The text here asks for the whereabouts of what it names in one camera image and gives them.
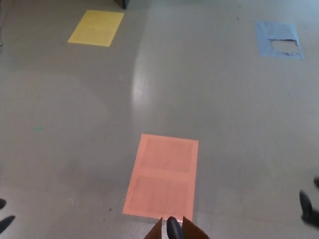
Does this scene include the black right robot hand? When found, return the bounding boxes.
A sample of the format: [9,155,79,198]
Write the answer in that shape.
[299,175,319,225]

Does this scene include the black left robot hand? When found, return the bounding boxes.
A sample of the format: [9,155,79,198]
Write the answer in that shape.
[0,198,16,233]

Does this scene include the black T-shaped handle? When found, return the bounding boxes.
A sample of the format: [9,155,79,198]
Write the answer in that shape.
[166,216,185,239]

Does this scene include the brown cardboard box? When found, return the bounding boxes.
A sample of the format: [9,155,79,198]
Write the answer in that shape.
[145,215,209,239]

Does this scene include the orange paper sheet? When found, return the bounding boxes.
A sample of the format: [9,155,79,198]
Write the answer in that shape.
[122,133,199,220]

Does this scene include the torn blue paper sheet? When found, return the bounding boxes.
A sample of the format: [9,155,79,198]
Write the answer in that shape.
[256,20,306,60]

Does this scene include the yellow paper sheet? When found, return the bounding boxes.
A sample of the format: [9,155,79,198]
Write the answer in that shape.
[67,9,125,47]

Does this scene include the dark furniture leg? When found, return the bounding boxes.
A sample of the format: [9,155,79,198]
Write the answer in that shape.
[114,0,130,10]

